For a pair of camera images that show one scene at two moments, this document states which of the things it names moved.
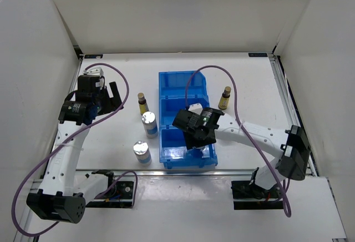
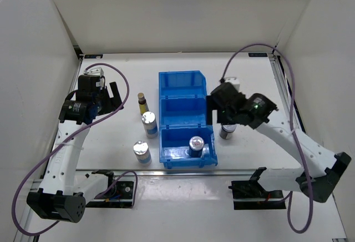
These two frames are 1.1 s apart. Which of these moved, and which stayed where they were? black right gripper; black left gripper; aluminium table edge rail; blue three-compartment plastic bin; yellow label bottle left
Moved: black right gripper
Stayed: blue three-compartment plastic bin; yellow label bottle left; aluminium table edge rail; black left gripper
